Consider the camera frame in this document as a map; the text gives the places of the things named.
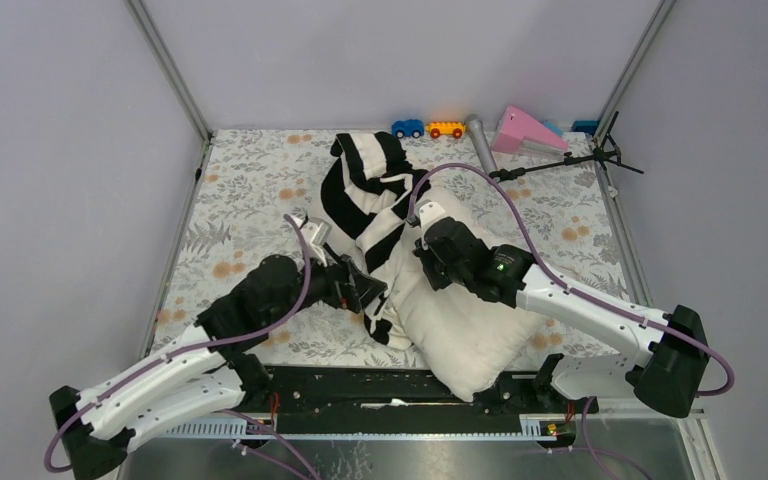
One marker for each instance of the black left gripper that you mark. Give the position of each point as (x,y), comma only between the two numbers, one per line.
(348,285)

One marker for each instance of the cream white pillow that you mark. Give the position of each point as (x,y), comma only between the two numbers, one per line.
(465,341)

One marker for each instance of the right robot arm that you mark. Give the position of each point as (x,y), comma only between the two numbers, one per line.
(659,357)

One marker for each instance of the floral patterned table mat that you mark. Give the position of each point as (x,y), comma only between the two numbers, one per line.
(254,177)

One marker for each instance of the grey microphone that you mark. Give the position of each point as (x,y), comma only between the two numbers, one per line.
(475,131)

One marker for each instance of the pink wedge block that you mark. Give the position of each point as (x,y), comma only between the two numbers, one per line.
(517,127)

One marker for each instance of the black white striped pillowcase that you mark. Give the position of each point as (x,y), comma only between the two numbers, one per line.
(365,196)

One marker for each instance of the black mini tripod stand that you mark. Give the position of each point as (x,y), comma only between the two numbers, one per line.
(603,153)

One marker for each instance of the light blue block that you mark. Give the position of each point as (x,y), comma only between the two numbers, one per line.
(553,128)

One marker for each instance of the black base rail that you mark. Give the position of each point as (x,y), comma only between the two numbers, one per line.
(388,401)

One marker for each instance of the orange yellow toy car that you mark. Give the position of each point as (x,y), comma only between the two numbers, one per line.
(454,129)

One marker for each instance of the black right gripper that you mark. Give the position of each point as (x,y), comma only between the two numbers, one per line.
(425,253)

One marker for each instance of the blue toy car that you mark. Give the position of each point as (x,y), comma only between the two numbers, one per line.
(412,128)

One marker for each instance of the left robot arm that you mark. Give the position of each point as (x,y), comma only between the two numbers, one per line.
(209,367)

